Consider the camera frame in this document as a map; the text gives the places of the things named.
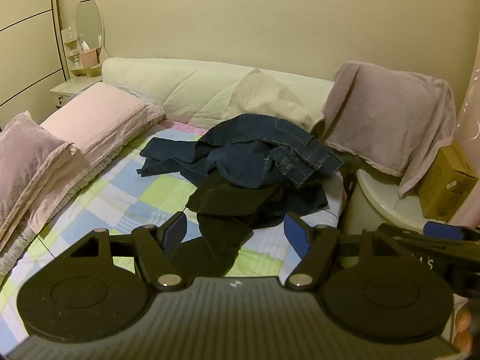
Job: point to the mauve pillow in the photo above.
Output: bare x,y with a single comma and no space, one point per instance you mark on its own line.
26,157

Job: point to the round white nightstand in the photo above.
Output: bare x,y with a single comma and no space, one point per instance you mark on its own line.
378,195

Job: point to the person's right hand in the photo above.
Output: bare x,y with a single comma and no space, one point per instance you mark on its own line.
464,326

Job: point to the pink tissue box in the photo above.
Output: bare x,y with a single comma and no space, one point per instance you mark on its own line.
89,57

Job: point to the black garment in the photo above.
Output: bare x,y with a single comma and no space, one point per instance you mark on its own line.
225,202

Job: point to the cream wardrobe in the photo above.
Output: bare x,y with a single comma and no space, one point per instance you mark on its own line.
26,45

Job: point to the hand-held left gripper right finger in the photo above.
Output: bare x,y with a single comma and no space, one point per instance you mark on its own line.
296,238

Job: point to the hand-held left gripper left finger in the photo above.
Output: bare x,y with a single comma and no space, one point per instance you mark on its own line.
175,234

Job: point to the white dressing table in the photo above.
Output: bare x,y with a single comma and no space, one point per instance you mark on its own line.
71,87

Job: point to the cream padded headboard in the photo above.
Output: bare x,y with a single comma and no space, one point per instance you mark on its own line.
168,78

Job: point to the yellow cardboard box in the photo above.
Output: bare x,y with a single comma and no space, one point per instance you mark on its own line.
446,183

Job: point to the beige pillowcase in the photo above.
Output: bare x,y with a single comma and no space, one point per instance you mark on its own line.
262,97

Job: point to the mauve towel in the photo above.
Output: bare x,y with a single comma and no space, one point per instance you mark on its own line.
382,112

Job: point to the oval mirror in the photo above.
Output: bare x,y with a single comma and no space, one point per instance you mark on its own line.
89,18

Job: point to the bed with checkered sheet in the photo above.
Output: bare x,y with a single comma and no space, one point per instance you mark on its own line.
112,195

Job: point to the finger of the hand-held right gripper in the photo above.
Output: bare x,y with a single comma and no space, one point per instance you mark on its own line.
444,230

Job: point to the pink pillow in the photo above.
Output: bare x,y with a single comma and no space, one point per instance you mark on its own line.
97,112

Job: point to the dark blue jeans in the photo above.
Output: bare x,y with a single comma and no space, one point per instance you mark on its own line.
243,150

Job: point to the white tiered cosmetic shelf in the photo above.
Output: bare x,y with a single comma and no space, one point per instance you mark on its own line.
72,50

